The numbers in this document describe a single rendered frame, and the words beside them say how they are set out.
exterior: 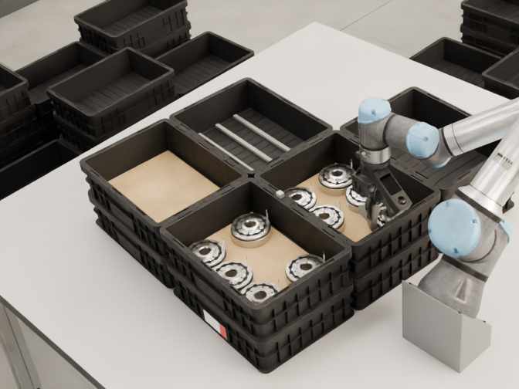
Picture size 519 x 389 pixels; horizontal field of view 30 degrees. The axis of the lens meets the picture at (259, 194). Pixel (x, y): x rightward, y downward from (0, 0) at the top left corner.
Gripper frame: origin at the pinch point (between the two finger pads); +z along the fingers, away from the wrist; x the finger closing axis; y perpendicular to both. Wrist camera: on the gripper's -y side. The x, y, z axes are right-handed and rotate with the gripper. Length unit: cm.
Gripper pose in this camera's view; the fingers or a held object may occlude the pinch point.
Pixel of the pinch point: (383, 223)
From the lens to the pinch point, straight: 247.7
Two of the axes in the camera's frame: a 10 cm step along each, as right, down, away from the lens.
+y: -6.2, -4.4, 6.5
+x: -7.8, 4.5, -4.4
